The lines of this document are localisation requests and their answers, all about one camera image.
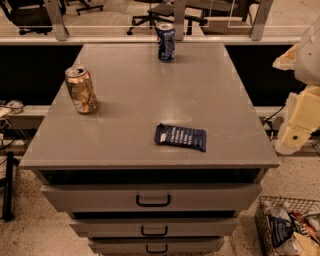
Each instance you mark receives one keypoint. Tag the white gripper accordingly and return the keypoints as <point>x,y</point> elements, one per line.
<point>308,61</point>

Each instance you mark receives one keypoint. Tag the orange soda can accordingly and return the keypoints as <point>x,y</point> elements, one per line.
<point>81,90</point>

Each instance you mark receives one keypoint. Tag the blue soda can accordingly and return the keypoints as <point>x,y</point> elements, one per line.
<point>166,42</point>

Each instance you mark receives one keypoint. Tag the dark blue snack packet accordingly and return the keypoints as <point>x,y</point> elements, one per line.
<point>181,137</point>

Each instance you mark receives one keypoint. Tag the black office chair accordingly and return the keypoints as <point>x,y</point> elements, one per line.
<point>159,11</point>
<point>27,15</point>

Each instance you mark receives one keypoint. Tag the top grey drawer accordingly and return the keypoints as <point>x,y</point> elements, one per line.
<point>151,197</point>

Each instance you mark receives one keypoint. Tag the grey drawer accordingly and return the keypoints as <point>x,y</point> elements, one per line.
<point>155,245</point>
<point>149,228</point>
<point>151,197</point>

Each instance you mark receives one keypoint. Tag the middle grey drawer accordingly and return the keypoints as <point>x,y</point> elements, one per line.
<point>149,228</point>

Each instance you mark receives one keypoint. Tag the bottom grey drawer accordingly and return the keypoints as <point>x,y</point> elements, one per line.
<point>155,245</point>

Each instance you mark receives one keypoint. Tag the black office chair left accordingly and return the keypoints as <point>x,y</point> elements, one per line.
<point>27,15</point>

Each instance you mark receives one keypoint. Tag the black stand left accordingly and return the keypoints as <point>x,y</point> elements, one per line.
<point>7,184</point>

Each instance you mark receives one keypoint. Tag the wire basket with trash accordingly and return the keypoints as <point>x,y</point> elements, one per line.
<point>288,226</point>

